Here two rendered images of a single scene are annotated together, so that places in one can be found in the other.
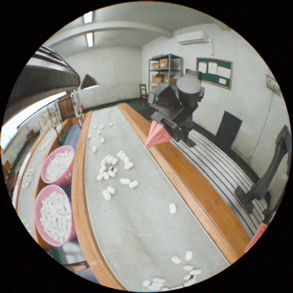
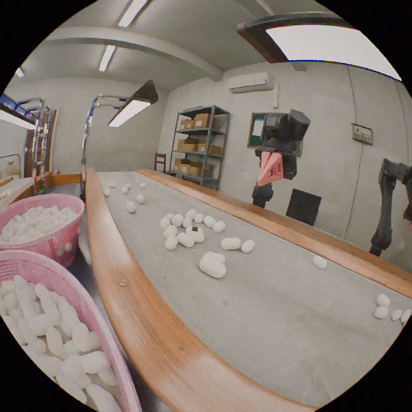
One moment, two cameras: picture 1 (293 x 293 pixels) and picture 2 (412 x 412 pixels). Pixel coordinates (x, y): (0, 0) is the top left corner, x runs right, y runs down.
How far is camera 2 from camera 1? 0.26 m
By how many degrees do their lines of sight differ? 29
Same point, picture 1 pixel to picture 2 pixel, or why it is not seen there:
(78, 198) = (132, 283)
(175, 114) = (289, 144)
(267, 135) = (362, 204)
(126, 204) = (259, 277)
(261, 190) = (385, 232)
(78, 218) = (162, 348)
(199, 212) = (346, 259)
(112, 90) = (110, 157)
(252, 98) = (333, 161)
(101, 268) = not seen: outside the picture
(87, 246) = not seen: outside the picture
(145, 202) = (282, 266)
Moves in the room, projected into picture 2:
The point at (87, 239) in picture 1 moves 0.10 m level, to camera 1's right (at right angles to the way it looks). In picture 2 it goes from (254, 402) to (339, 338)
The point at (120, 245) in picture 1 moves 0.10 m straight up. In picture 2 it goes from (315, 352) to (383, 277)
